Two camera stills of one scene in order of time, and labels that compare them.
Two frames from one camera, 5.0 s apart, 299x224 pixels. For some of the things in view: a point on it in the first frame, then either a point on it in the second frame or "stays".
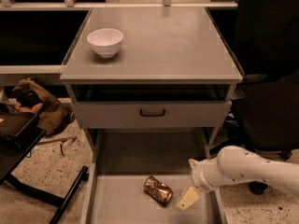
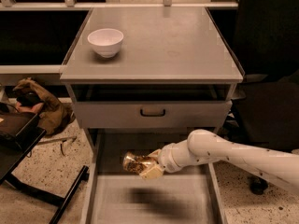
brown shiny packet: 158,190 → 135,163
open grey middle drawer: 124,159 stays
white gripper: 197,175 → 165,160
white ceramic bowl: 106,41 stays
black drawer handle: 152,115 stays
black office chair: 263,35 stays
